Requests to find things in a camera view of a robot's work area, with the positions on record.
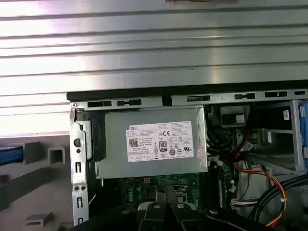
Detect black RAM slot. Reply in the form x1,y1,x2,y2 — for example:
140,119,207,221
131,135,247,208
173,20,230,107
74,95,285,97
218,161,229,210
208,156,218,209

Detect orange yellow power wires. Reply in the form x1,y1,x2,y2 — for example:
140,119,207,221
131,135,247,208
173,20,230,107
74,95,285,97
230,146,288,228

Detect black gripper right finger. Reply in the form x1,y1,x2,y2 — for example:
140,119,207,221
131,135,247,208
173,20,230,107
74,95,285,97
167,186,277,231

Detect grey parts rack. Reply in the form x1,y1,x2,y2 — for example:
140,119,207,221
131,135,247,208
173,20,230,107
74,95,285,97
0,134,73,231

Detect grey power supply unit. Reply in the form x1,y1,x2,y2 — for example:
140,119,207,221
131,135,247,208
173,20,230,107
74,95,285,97
95,105,209,180

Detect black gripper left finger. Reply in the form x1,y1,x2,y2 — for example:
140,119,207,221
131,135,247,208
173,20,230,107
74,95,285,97
72,186,169,231

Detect green motherboard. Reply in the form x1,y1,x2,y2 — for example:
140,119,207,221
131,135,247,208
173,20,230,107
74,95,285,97
103,156,239,212

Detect grey optical drive cage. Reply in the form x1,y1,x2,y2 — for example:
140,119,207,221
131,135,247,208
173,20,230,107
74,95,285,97
250,100,308,171

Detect black PC case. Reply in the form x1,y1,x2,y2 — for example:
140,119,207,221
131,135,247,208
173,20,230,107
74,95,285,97
66,85,308,231

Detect thick black cable bundle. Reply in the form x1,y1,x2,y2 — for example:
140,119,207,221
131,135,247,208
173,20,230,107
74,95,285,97
250,175,308,231

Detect blue drive cage latch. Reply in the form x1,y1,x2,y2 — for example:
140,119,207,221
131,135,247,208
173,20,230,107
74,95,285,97
297,103,308,169

